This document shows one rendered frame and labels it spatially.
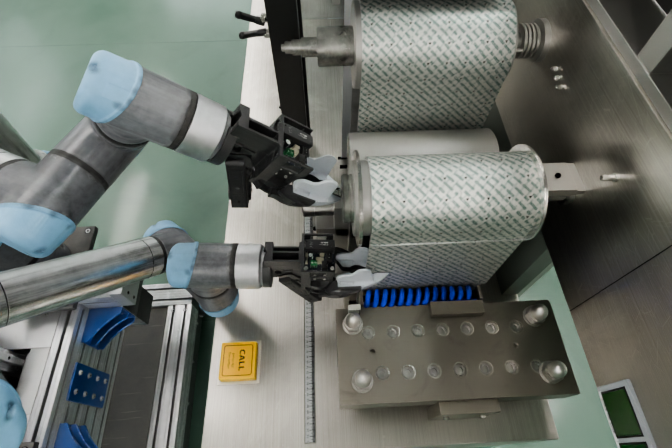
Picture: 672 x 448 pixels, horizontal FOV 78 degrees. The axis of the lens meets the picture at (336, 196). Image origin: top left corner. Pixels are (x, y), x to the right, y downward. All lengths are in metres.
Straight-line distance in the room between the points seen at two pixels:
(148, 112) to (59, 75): 2.75
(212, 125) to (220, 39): 2.61
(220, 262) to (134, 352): 1.11
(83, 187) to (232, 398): 0.52
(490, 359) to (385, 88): 0.50
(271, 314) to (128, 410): 0.90
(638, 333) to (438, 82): 0.44
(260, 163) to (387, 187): 0.18
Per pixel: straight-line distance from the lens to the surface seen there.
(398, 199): 0.57
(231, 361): 0.90
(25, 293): 0.72
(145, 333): 1.77
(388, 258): 0.68
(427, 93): 0.73
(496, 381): 0.81
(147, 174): 2.41
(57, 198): 0.55
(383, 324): 0.78
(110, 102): 0.49
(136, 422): 1.71
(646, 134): 0.60
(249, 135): 0.51
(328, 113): 1.23
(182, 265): 0.70
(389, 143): 0.72
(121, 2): 3.72
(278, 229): 1.01
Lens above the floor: 1.78
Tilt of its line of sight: 57 degrees down
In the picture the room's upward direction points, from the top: straight up
